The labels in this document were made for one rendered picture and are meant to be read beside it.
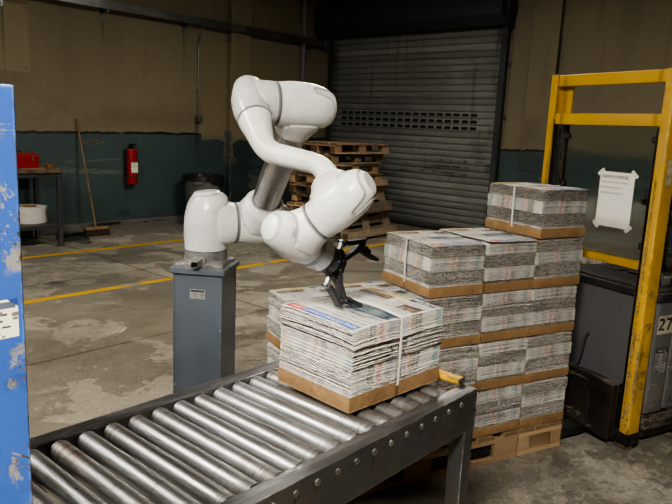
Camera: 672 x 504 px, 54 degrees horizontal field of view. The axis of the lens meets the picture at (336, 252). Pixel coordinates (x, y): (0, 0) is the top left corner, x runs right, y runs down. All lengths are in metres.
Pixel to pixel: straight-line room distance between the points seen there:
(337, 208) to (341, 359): 0.41
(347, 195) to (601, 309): 2.50
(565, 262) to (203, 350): 1.73
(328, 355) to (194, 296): 0.84
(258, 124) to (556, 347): 2.01
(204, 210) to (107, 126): 7.08
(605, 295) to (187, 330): 2.26
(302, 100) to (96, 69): 7.48
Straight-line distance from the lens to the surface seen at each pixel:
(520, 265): 3.08
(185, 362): 2.54
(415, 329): 1.84
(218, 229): 2.41
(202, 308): 2.45
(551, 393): 3.45
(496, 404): 3.22
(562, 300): 3.32
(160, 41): 9.91
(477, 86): 10.16
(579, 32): 9.66
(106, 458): 1.59
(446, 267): 2.82
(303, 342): 1.80
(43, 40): 9.09
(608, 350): 3.83
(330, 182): 1.54
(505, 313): 3.09
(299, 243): 1.56
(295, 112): 2.00
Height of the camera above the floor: 1.52
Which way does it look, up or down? 11 degrees down
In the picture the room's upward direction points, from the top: 3 degrees clockwise
